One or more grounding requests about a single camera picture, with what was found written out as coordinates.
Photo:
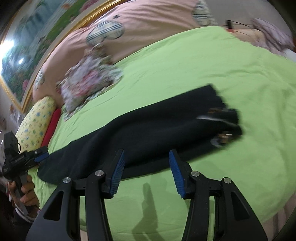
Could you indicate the light green bed sheet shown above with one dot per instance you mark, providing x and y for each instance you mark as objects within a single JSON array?
[{"x": 258, "y": 84}]

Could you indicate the pink padded headboard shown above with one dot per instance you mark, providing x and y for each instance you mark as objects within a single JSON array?
[{"x": 124, "y": 30}]

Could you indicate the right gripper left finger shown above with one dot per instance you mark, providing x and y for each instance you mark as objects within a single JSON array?
[{"x": 59, "y": 217}]

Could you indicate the yellow patterned bolster pillow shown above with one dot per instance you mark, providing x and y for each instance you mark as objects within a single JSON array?
[{"x": 32, "y": 130}]

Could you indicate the red towel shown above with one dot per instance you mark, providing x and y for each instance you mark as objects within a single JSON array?
[{"x": 51, "y": 127}]

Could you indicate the dark navy pants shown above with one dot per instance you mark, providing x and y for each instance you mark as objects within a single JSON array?
[{"x": 193, "y": 123}]

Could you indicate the person's left hand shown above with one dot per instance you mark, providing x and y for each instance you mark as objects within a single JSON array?
[{"x": 29, "y": 198}]

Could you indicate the floral patterned folded blanket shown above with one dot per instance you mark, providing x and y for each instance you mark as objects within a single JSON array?
[{"x": 94, "y": 75}]

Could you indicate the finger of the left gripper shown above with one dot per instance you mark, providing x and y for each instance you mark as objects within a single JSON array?
[
  {"x": 40, "y": 151},
  {"x": 41, "y": 157}
]

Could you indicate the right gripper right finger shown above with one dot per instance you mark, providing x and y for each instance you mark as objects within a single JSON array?
[{"x": 234, "y": 219}]

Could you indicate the pink quilted cloth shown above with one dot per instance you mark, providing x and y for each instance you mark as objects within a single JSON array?
[{"x": 273, "y": 39}]

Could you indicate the gold framed landscape painting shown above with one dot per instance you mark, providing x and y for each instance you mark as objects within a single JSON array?
[{"x": 32, "y": 34}]

